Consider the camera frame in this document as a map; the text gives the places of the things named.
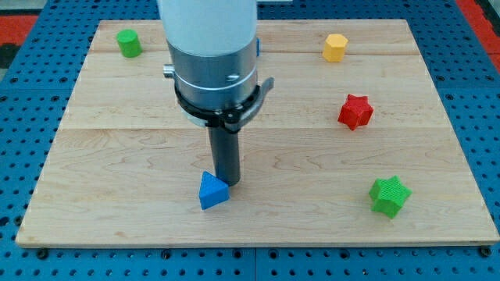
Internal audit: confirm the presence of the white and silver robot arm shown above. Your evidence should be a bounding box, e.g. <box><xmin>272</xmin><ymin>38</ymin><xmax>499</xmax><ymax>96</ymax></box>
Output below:
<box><xmin>157</xmin><ymin>0</ymin><xmax>257</xmax><ymax>126</ymax></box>

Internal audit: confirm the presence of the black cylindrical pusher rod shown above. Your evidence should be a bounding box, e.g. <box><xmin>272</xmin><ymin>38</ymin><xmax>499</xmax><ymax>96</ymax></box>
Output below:
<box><xmin>208</xmin><ymin>127</ymin><xmax>241</xmax><ymax>187</ymax></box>

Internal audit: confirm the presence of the blue triangular prism block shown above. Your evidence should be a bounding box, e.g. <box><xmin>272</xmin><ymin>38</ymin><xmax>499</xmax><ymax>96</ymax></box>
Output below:
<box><xmin>198</xmin><ymin>171</ymin><xmax>230</xmax><ymax>210</ymax></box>

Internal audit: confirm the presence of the light wooden board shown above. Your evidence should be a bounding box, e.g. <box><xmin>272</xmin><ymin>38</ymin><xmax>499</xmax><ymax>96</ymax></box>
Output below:
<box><xmin>16</xmin><ymin>20</ymin><xmax>499</xmax><ymax>248</ymax></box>

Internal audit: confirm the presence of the red star block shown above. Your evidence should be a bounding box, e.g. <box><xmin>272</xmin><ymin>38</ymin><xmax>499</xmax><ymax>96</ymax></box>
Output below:
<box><xmin>337</xmin><ymin>94</ymin><xmax>374</xmax><ymax>130</ymax></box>

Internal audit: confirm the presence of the yellow hexagonal block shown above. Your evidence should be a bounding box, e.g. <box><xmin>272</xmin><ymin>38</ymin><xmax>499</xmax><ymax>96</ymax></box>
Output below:
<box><xmin>322</xmin><ymin>34</ymin><xmax>348</xmax><ymax>62</ymax></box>

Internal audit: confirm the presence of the green star block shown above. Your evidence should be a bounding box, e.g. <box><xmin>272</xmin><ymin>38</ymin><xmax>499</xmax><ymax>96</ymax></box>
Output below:
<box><xmin>369</xmin><ymin>176</ymin><xmax>413</xmax><ymax>219</ymax></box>

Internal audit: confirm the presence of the green cylinder block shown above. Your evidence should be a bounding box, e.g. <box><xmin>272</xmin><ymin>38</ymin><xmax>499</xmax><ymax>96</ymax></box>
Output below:
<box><xmin>116</xmin><ymin>29</ymin><xmax>142</xmax><ymax>58</ymax></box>

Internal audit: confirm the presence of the black clamp ring with lever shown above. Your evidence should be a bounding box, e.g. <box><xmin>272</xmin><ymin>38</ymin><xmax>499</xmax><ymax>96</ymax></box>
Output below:
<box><xmin>173</xmin><ymin>76</ymin><xmax>275</xmax><ymax>134</ymax></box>

